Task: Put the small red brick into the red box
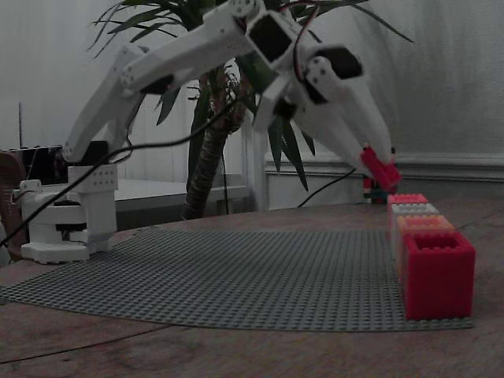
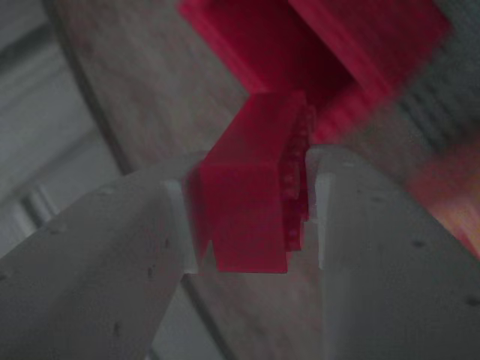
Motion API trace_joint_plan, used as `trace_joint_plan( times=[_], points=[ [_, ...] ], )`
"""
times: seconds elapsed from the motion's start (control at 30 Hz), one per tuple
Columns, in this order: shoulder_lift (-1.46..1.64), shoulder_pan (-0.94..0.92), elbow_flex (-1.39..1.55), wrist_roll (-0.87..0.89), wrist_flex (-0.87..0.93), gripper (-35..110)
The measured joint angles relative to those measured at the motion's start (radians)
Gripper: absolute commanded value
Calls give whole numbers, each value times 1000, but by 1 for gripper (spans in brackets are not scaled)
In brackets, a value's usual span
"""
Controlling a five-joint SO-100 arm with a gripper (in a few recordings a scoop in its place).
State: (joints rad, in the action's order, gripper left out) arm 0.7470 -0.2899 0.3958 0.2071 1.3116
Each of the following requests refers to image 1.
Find gray studded Lego baseplate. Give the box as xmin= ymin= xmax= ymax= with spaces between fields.
xmin=0 ymin=228 xmax=473 ymax=334

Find black plastic bin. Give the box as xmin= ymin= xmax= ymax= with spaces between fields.
xmin=0 ymin=144 xmax=67 ymax=185

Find red Lego brick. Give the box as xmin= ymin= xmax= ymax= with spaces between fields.
xmin=360 ymin=145 xmax=402 ymax=195

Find dark bricks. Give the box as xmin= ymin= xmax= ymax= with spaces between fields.
xmin=361 ymin=176 xmax=389 ymax=205

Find large red brick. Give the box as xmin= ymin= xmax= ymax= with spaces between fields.
xmin=403 ymin=232 xmax=476 ymax=321

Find long black camera cable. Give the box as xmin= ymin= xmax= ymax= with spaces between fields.
xmin=0 ymin=100 xmax=245 ymax=247

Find orange brick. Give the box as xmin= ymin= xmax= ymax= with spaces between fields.
xmin=396 ymin=215 xmax=457 ymax=285

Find white brick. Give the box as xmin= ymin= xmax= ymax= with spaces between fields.
xmin=388 ymin=202 xmax=440 ymax=253

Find red black servo wire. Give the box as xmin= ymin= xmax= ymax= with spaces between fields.
xmin=293 ymin=6 xmax=321 ymax=82

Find green potted palm plant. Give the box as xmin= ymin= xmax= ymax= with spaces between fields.
xmin=88 ymin=0 xmax=414 ymax=221

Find pink-red brick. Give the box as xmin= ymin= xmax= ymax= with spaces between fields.
xmin=387 ymin=193 xmax=429 ymax=206

